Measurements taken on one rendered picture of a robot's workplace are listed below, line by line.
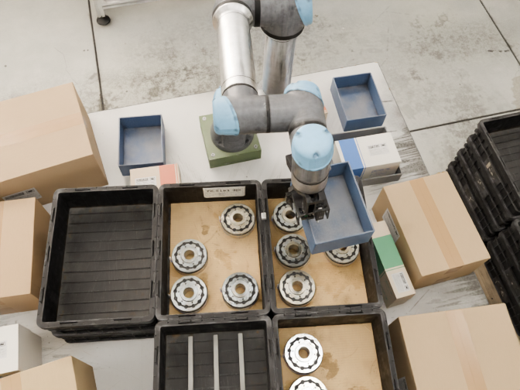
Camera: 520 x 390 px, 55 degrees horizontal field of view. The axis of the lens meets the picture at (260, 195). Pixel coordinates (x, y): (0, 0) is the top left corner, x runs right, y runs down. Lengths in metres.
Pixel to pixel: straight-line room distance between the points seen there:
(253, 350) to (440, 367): 0.49
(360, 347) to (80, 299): 0.79
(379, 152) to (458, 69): 1.54
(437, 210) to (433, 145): 1.23
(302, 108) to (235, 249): 0.64
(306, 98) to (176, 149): 0.91
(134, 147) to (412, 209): 0.97
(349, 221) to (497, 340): 0.51
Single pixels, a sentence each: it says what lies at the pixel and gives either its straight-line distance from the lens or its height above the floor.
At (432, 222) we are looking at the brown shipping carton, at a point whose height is 0.86.
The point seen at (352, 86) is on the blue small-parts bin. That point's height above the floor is 0.70.
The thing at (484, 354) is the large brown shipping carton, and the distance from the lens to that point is 1.47.
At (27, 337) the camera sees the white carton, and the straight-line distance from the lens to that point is 1.55.
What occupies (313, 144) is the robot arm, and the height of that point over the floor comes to 1.47.
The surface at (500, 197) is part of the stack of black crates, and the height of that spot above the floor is 0.49.
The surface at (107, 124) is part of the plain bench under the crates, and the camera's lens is 1.92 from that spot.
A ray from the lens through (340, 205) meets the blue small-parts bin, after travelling 1.30.
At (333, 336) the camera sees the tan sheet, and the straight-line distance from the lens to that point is 1.44.
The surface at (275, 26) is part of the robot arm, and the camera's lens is 1.29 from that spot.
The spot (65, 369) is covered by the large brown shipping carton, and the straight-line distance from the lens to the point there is 1.41.
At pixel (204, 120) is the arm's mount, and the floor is 0.76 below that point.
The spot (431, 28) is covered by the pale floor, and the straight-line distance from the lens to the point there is 3.37.
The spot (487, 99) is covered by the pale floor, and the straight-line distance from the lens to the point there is 3.13.
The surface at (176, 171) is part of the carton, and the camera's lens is 1.68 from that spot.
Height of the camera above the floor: 2.22
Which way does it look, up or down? 63 degrees down
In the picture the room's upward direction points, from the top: 3 degrees clockwise
